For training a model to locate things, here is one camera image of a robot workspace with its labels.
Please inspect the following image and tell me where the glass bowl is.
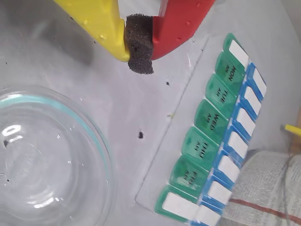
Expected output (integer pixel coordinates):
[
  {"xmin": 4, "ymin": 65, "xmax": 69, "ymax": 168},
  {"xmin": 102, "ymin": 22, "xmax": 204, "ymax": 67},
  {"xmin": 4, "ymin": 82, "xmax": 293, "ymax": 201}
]
[{"xmin": 0, "ymin": 85, "xmax": 116, "ymax": 226}]

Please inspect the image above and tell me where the white table cloth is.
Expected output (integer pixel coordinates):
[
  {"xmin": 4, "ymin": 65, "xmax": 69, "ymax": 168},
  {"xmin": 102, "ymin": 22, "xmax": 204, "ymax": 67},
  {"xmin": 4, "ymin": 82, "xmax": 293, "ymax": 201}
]
[{"xmin": 0, "ymin": 0, "xmax": 301, "ymax": 226}]

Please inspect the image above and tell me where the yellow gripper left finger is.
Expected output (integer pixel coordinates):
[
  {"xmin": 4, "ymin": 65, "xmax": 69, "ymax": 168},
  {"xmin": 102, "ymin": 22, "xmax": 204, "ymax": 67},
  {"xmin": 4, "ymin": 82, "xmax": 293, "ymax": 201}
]
[{"xmin": 53, "ymin": 0, "xmax": 131, "ymax": 63}]

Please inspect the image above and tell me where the yellow plastic piece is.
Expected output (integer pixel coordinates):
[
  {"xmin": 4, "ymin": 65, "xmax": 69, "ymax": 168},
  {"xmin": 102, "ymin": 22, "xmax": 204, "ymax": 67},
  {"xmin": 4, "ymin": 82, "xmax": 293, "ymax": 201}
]
[{"xmin": 284, "ymin": 124, "xmax": 301, "ymax": 137}]

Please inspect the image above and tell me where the weekly pill organizer box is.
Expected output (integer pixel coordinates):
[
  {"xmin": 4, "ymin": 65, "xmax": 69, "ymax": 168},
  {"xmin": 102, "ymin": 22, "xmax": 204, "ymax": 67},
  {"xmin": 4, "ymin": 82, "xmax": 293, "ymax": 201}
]
[{"xmin": 135, "ymin": 32, "xmax": 268, "ymax": 226}]

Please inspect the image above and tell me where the printed newspaper sheet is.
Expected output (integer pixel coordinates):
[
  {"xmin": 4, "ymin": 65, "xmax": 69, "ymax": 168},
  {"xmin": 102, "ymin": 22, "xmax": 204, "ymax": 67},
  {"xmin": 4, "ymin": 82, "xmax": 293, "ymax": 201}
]
[{"xmin": 222, "ymin": 150, "xmax": 301, "ymax": 226}]

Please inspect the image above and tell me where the thin grey wire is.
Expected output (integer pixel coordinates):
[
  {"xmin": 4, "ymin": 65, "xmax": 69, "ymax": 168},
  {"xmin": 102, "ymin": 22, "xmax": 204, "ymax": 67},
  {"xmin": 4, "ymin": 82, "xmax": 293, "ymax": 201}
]
[{"xmin": 281, "ymin": 135, "xmax": 298, "ymax": 226}]

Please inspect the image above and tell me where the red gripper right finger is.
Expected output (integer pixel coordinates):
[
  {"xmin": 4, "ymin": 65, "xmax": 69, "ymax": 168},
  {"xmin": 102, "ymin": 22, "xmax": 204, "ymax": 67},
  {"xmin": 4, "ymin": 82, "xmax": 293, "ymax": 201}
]
[{"xmin": 124, "ymin": 0, "xmax": 216, "ymax": 75}]

